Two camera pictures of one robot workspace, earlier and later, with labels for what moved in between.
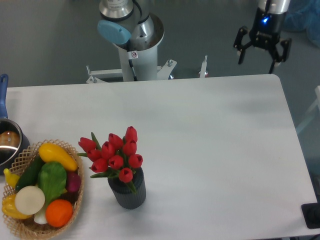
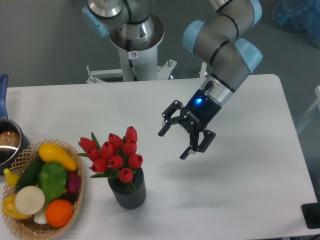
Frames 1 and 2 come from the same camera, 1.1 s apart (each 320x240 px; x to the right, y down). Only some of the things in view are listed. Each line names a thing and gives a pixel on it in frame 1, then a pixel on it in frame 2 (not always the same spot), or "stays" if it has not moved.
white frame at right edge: (316, 103) stays
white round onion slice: (29, 200) stays
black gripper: (265, 33) -> (196, 116)
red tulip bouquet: (114, 156) stays
